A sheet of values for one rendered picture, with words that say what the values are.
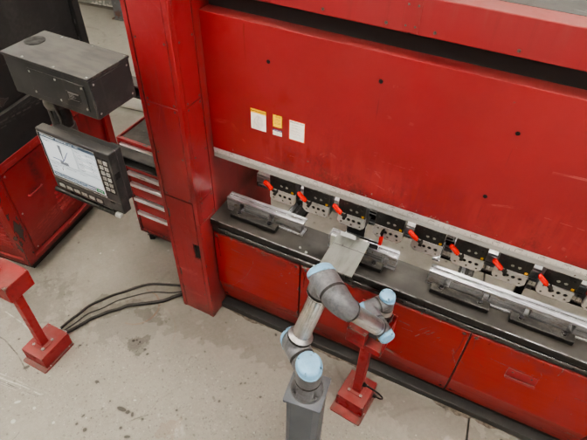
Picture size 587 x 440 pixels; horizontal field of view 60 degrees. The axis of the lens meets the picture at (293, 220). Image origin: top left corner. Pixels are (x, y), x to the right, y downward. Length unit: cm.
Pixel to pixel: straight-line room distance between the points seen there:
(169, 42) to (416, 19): 103
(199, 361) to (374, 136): 192
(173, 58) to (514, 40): 136
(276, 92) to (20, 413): 242
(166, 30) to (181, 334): 205
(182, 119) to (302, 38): 71
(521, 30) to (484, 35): 12
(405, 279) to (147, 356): 176
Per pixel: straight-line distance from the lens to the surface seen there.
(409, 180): 235
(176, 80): 241
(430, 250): 258
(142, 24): 240
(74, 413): 347
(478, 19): 195
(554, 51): 196
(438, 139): 220
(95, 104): 228
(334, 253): 264
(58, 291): 407
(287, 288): 310
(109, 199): 259
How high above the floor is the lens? 294
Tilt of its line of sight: 44 degrees down
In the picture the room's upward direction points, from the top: 2 degrees clockwise
